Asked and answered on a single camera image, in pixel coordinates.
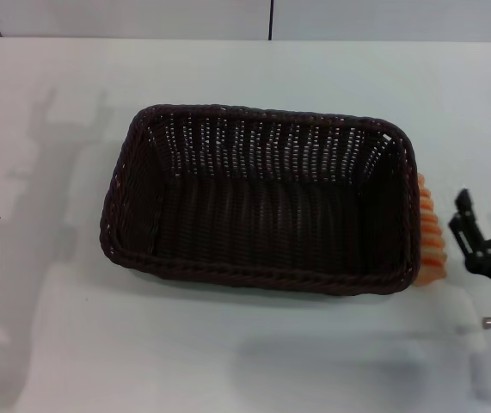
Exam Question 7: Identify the orange striped bread loaf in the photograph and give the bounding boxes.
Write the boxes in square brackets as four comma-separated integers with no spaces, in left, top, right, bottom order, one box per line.
[414,171,449,288]

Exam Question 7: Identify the dark brown woven basket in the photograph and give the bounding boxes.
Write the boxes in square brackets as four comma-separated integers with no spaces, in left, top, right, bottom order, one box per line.
[98,102,421,299]

